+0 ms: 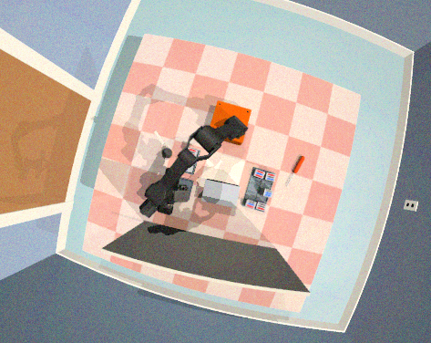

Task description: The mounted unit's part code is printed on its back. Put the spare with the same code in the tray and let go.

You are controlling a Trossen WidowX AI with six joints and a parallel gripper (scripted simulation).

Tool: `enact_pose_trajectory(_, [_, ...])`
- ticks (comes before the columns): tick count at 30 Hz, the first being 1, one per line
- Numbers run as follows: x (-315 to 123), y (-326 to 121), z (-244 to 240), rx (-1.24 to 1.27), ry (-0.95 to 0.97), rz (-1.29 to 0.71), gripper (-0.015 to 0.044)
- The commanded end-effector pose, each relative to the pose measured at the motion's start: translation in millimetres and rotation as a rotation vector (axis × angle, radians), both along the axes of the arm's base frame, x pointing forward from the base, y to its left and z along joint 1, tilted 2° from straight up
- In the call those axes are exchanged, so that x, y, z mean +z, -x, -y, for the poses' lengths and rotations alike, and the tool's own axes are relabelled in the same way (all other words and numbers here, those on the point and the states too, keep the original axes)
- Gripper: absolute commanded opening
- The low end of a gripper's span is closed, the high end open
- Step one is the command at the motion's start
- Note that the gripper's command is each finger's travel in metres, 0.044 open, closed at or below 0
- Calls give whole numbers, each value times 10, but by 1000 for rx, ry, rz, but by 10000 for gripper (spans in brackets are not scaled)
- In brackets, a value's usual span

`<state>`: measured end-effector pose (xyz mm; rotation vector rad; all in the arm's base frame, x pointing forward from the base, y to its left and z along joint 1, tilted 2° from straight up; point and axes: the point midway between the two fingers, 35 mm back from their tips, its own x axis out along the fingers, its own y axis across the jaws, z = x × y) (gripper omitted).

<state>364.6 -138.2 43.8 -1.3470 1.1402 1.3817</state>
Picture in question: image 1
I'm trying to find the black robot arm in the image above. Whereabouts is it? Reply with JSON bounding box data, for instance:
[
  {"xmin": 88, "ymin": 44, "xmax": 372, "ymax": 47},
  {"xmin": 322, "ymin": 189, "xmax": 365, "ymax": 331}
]
[{"xmin": 139, "ymin": 115, "xmax": 248, "ymax": 218}]

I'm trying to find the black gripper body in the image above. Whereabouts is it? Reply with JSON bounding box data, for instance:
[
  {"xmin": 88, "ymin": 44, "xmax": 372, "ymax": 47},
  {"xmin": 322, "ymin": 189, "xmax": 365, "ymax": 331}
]
[{"xmin": 158, "ymin": 189, "xmax": 174, "ymax": 215}]

